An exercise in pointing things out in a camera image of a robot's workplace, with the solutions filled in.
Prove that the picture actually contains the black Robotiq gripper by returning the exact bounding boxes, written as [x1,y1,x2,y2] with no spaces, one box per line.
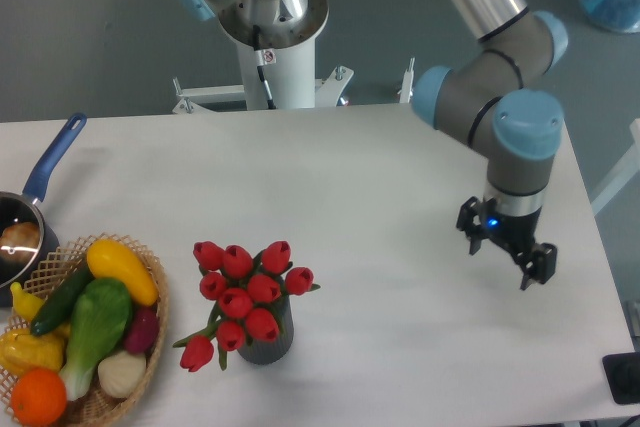
[456,196,558,290]

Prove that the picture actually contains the red tulip bouquet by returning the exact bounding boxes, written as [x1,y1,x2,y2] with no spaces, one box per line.
[173,240,320,372]

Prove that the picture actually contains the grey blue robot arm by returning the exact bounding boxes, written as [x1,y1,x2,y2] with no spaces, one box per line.
[179,0,568,287]

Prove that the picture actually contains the dark grey ribbed vase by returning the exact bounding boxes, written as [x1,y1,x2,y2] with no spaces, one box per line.
[239,297,295,365]

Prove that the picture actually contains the black device at edge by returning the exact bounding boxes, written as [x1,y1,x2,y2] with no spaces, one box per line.
[602,352,640,405]

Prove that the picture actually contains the yellow squash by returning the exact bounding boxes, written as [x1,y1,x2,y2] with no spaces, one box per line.
[86,239,159,307]

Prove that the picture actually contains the white garlic bulb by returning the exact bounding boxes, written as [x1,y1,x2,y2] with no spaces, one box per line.
[98,350,146,399]

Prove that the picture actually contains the green bok choy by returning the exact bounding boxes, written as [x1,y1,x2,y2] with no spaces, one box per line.
[59,278,132,402]

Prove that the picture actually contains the green cucumber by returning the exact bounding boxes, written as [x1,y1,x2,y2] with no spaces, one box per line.
[30,266,94,336]

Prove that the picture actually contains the woven wicker basket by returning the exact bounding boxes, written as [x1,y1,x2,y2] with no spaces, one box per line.
[23,233,169,426]

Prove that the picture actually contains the yellow banana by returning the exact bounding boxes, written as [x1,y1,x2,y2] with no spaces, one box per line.
[10,282,45,323]

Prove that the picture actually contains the browned bread in pan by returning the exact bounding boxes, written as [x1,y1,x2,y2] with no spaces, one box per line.
[1,222,40,265]

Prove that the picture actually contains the orange fruit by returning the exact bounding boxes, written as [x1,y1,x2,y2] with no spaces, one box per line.
[10,368,67,426]

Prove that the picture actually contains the yellow bell pepper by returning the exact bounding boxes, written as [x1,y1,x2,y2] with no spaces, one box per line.
[1,328,66,377]

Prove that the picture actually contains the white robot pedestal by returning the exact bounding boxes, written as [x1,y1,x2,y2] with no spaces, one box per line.
[172,0,416,116]

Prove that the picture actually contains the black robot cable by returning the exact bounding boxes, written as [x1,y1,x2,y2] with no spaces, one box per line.
[251,25,277,110]

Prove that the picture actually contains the blue handled saucepan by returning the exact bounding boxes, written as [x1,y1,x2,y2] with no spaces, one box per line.
[1,113,87,308]

